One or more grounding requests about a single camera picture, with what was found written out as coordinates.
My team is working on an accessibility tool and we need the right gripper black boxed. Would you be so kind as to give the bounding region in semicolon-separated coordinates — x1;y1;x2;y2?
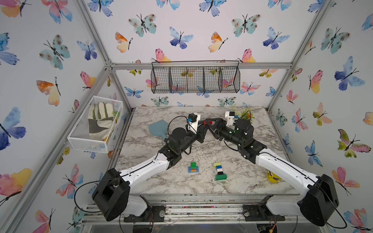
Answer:
207;118;246;150

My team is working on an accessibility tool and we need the green small lego brick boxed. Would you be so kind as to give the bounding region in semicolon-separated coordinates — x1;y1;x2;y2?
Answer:
190;163;197;170

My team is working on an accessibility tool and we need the blue long lego brick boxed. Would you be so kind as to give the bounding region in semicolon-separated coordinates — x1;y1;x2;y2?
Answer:
188;167;199;173

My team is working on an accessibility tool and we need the green long lego brick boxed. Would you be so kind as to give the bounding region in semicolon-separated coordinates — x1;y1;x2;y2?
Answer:
215;174;227;181

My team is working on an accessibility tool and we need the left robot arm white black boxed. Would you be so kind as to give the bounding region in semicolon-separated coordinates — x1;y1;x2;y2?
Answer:
92;124;208;221

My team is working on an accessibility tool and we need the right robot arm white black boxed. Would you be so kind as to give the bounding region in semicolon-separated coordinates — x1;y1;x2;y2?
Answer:
204;118;339;227

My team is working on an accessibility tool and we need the white pot with flowers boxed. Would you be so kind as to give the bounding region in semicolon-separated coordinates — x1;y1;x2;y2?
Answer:
237;107;254;121

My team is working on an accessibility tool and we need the light blue dustpan scoop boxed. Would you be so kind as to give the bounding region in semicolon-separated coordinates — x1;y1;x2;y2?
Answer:
149;120;168;141

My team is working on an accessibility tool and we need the yellow cup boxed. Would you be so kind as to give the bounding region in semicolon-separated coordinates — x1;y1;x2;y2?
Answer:
266;171;281;183

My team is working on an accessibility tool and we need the work glove white grey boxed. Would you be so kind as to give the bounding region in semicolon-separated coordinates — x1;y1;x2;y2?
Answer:
87;102;115;141

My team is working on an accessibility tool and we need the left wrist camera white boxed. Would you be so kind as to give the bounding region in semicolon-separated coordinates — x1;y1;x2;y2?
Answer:
187;113;201;134

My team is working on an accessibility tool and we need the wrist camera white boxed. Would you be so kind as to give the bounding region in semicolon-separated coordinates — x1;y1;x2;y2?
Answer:
187;113;201;134
224;111;239;127

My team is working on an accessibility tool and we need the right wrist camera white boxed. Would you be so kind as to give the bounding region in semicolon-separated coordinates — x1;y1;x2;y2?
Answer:
224;111;239;127

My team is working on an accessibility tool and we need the black wire wall basket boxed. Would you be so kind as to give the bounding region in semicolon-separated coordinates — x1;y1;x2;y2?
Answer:
148;60;241;94

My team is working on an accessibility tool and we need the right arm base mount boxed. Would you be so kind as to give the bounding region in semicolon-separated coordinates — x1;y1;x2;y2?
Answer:
242;195;285;221

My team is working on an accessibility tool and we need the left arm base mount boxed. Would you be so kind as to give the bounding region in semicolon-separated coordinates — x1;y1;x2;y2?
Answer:
122;195;166;223

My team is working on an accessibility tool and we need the white wire wall basket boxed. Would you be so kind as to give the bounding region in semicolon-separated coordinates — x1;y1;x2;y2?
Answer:
68;96;123;153

